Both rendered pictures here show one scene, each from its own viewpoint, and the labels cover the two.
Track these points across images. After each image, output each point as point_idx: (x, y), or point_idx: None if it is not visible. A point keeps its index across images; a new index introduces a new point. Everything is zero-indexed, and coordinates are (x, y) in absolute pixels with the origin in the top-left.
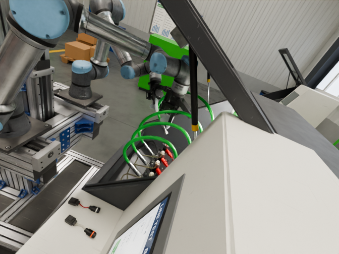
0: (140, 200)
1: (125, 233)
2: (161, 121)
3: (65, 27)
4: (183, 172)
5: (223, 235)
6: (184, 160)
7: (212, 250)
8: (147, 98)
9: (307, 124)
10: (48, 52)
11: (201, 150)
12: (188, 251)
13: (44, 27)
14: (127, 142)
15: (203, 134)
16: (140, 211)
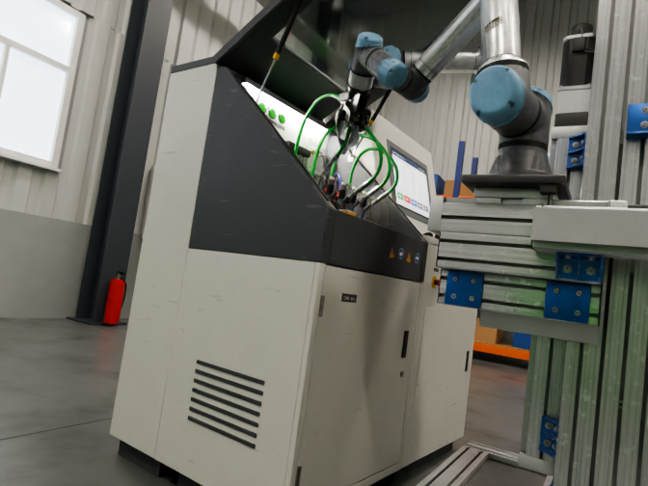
0: (383, 188)
1: (395, 188)
2: (355, 145)
3: (470, 85)
4: (385, 139)
5: (398, 129)
6: (380, 138)
7: (399, 132)
8: (366, 124)
9: None
10: (557, 102)
11: (382, 127)
12: (399, 138)
13: None
14: (397, 168)
15: (374, 122)
16: (389, 179)
